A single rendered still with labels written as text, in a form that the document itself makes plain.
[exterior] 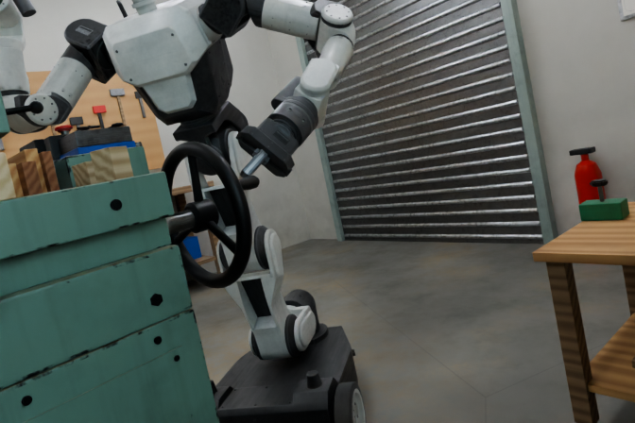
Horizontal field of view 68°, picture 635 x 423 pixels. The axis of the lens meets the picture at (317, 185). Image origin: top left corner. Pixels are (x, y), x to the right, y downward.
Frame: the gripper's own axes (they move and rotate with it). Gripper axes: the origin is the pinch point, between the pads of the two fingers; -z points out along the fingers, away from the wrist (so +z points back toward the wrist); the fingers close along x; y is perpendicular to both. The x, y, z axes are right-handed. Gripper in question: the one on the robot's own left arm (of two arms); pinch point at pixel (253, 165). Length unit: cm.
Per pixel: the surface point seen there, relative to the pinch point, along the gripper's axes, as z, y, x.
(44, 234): -36.9, 19.8, 9.9
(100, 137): -14.5, -1.1, 22.6
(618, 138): 209, -61, -137
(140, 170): -13.5, -3.7, 14.5
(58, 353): -44.6, 14.4, 0.6
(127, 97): 157, -286, 144
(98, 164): -24.7, 14.5, 13.9
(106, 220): -31.1, 18.2, 6.9
